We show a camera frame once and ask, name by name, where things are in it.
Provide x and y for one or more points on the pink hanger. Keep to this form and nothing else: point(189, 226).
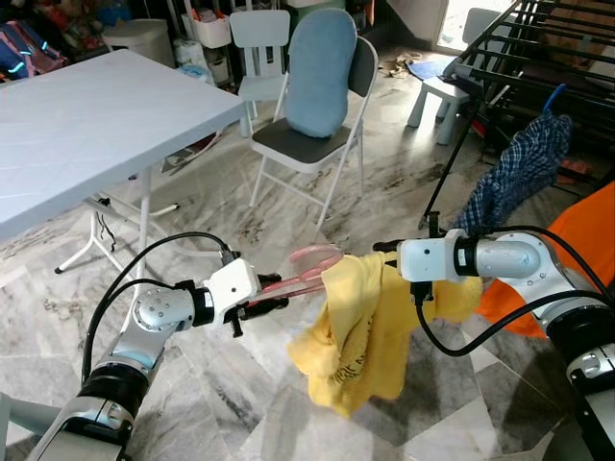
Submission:
point(315, 251)

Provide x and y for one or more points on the yellow shirt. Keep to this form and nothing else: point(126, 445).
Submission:
point(365, 327)

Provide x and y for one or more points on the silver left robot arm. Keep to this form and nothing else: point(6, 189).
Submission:
point(159, 312)

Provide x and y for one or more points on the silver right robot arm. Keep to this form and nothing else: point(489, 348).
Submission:
point(509, 259)

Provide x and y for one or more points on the blue hanger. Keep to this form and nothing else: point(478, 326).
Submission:
point(550, 101)

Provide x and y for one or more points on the black drying rack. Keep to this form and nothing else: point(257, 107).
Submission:
point(452, 161)

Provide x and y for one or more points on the blue plaid shirt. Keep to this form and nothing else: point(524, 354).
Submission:
point(524, 168)

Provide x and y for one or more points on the white child chair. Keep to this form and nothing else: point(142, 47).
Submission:
point(437, 91)

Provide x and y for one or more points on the grey folding chair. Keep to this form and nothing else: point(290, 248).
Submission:
point(298, 144)

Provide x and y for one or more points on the orange shirt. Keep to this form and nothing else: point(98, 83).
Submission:
point(577, 240)

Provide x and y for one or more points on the small blue cloth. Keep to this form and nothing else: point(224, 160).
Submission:
point(430, 69)

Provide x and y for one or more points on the light blue cushion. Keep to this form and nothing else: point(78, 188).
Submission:
point(322, 72)

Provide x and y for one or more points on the white folding table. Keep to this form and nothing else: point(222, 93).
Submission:
point(96, 125)

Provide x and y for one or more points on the pale blue child chair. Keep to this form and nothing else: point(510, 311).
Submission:
point(259, 34)

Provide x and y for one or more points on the white storage trolley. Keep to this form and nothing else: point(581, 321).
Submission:
point(207, 29)

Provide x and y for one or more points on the white round bin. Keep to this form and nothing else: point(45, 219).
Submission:
point(139, 43)

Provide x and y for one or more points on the blue backpack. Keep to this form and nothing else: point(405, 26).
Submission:
point(29, 53)

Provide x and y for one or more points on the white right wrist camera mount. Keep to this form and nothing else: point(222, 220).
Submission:
point(428, 259)

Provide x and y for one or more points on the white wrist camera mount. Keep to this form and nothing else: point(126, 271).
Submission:
point(231, 288)
point(428, 259)

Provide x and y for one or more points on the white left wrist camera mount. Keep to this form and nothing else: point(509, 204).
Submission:
point(231, 288)

